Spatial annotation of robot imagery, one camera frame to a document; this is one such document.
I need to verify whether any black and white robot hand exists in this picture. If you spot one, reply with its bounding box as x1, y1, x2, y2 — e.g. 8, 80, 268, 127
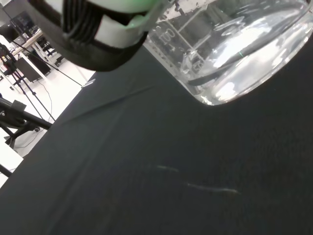
25, 0, 169, 72

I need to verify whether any thin black stand pole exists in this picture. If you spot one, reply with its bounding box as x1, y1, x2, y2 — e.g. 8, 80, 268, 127
9, 39, 85, 87

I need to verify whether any black office chair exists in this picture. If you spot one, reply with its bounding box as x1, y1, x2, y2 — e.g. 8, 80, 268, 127
39, 36, 63, 67

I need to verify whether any white desk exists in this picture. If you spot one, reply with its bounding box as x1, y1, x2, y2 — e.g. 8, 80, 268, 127
0, 28, 48, 95

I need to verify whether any black computer tower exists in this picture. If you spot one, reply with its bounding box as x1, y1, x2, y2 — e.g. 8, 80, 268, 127
17, 54, 52, 83

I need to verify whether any dark monitor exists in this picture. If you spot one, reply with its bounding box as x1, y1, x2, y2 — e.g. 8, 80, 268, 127
9, 11, 35, 29

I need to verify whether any blue-legged tripod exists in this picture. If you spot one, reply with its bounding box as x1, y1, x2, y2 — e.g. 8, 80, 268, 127
0, 43, 57, 123

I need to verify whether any black bench cloth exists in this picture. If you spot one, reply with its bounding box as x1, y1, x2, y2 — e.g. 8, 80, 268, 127
0, 34, 313, 235

